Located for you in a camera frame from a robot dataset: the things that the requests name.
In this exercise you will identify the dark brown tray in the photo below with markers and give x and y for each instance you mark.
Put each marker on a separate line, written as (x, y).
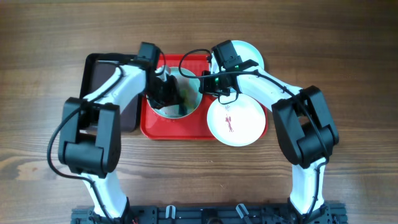
(94, 75)

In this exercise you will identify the red plastic tray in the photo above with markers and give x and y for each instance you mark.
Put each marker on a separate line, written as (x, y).
(192, 127)

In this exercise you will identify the light blue ceramic plate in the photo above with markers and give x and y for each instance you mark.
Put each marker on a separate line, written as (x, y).
(248, 53)

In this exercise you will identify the white ceramic plate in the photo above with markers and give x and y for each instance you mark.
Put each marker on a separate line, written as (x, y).
(236, 120)

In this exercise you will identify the green yellow sponge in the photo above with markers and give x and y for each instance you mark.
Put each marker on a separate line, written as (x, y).
(183, 106)

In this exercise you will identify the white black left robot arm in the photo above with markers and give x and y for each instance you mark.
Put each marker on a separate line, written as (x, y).
(90, 132)

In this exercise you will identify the pale green ceramic plate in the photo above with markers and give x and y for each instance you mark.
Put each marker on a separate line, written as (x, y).
(190, 84)

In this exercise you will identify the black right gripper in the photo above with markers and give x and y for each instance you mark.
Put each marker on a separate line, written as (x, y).
(206, 87)

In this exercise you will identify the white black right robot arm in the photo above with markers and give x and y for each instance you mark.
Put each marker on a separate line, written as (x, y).
(305, 129)

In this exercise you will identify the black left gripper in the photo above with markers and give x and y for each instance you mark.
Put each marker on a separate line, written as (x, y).
(173, 97)

